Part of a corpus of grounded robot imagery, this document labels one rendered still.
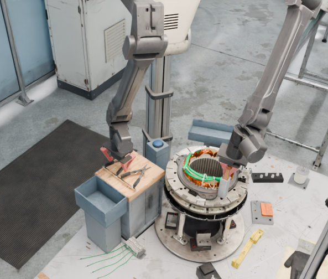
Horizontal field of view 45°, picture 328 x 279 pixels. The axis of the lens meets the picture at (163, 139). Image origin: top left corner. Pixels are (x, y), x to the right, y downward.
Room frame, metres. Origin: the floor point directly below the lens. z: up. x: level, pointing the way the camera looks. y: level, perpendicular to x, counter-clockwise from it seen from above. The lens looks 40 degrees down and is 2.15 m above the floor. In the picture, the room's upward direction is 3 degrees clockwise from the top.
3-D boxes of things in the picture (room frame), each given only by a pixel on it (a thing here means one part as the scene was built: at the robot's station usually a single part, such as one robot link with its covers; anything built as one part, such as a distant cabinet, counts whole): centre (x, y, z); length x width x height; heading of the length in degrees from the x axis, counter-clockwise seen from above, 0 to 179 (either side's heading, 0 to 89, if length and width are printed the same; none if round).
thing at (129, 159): (1.09, 0.15, 1.13); 0.07 x 0.07 x 0.09; 52
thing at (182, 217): (0.98, -0.09, 0.91); 0.02 x 0.02 x 0.21
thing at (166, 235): (1.08, -0.18, 0.80); 0.39 x 0.39 x 0.01
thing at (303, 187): (1.38, -0.68, 0.83); 0.09 x 0.09 x 0.10; 62
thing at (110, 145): (1.10, 0.17, 1.20); 0.10 x 0.07 x 0.07; 52
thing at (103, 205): (0.97, 0.22, 0.92); 0.17 x 0.11 x 0.28; 51
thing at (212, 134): (1.39, -0.24, 0.92); 0.25 x 0.11 x 0.28; 78
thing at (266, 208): (1.17, -0.48, 0.80); 0.07 x 0.05 x 0.01; 177
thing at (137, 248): (0.93, 0.09, 0.80); 0.10 x 0.05 x 0.04; 46
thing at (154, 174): (1.09, 0.12, 1.05); 0.20 x 0.19 x 0.02; 141
